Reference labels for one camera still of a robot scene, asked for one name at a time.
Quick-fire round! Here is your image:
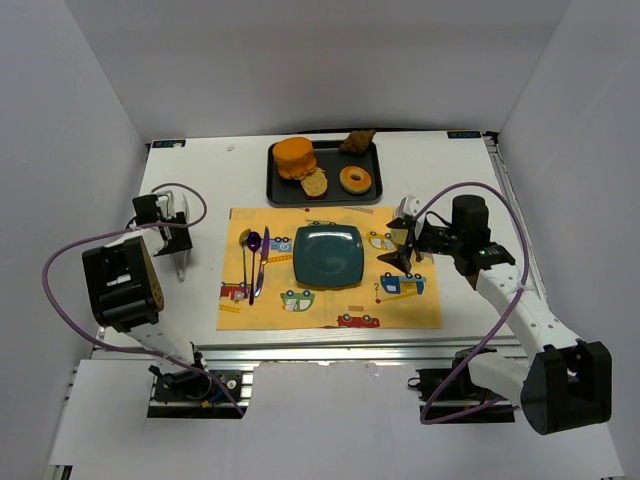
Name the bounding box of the purple iridescent spoon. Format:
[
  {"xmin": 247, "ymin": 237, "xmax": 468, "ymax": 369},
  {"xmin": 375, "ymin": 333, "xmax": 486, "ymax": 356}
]
[{"xmin": 247, "ymin": 230, "xmax": 262, "ymax": 306}]

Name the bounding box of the pale green mug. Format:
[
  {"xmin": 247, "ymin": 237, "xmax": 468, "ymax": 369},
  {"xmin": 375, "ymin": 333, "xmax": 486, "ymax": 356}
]
[{"xmin": 390, "ymin": 228, "xmax": 413, "ymax": 246}]

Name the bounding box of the seeded bread slice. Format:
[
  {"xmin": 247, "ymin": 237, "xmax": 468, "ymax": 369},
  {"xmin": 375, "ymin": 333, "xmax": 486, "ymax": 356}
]
[{"xmin": 301, "ymin": 167, "xmax": 328, "ymax": 199}]

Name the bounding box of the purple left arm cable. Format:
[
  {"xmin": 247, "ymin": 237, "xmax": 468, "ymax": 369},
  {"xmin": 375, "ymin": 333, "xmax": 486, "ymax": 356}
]
[{"xmin": 41, "ymin": 182, "xmax": 246, "ymax": 419}]

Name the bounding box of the orange bread loaf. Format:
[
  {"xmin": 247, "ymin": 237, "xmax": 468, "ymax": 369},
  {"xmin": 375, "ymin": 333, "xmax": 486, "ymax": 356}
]
[{"xmin": 272, "ymin": 137, "xmax": 317, "ymax": 180}]

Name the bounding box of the black baking tray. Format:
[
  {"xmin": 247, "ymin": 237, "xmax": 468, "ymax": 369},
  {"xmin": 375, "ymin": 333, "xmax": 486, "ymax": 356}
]
[{"xmin": 266, "ymin": 140, "xmax": 383, "ymax": 207}]

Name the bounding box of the purple iridescent knife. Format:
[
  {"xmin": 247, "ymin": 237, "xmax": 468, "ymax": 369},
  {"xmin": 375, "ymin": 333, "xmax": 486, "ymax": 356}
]
[{"xmin": 254, "ymin": 227, "xmax": 270, "ymax": 297}]

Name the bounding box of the brown croissant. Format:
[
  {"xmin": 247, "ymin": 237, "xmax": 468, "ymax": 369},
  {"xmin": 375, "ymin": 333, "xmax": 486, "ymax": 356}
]
[{"xmin": 339, "ymin": 129, "xmax": 376, "ymax": 155}]

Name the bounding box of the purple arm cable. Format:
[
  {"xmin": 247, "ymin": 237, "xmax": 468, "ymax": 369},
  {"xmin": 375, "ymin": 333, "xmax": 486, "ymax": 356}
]
[
  {"xmin": 418, "ymin": 181, "xmax": 532, "ymax": 426},
  {"xmin": 41, "ymin": 182, "xmax": 246, "ymax": 419}
]

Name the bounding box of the yellow vehicle print placemat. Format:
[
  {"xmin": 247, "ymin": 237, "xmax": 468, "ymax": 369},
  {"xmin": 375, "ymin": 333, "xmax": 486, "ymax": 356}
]
[{"xmin": 217, "ymin": 207, "xmax": 442, "ymax": 330}]

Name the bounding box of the glazed donut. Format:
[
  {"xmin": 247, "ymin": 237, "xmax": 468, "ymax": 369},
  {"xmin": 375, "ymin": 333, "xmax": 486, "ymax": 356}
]
[{"xmin": 339, "ymin": 166, "xmax": 372, "ymax": 195}]

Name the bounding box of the dark teal square plate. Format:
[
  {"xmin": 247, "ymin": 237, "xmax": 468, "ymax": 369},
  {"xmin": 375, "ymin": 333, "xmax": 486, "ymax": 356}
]
[{"xmin": 293, "ymin": 224, "xmax": 364, "ymax": 289}]

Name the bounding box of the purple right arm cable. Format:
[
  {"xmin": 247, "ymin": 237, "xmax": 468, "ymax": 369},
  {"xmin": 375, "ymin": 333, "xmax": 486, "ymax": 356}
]
[{"xmin": 418, "ymin": 181, "xmax": 532, "ymax": 426}]

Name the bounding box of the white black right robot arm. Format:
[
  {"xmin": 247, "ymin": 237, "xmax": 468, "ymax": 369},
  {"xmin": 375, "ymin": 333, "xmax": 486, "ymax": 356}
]
[{"xmin": 379, "ymin": 195, "xmax": 612, "ymax": 435}]

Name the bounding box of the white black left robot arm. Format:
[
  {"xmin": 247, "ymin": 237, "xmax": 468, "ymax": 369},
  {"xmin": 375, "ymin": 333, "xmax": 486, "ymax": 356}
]
[{"xmin": 82, "ymin": 189, "xmax": 212, "ymax": 400}]

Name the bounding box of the aluminium table frame rail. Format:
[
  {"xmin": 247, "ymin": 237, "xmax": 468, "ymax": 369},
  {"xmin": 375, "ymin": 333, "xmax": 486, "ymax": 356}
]
[{"xmin": 89, "ymin": 130, "xmax": 551, "ymax": 421}]

